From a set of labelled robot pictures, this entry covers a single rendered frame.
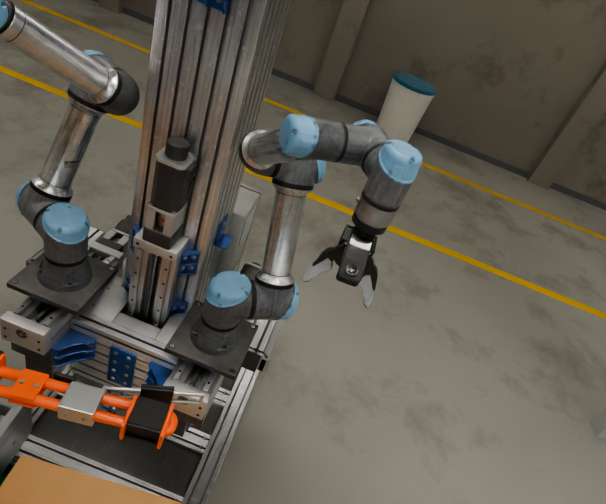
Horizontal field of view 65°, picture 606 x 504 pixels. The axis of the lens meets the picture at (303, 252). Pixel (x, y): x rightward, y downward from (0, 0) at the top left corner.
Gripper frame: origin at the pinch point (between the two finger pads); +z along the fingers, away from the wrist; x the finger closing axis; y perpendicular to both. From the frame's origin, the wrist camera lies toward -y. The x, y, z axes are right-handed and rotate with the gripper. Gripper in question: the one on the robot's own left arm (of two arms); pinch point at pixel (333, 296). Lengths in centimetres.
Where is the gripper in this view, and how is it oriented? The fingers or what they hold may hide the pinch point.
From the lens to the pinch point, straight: 102.5
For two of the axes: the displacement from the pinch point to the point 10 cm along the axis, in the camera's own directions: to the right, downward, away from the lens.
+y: 2.2, -5.4, 8.1
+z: -3.1, 7.5, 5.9
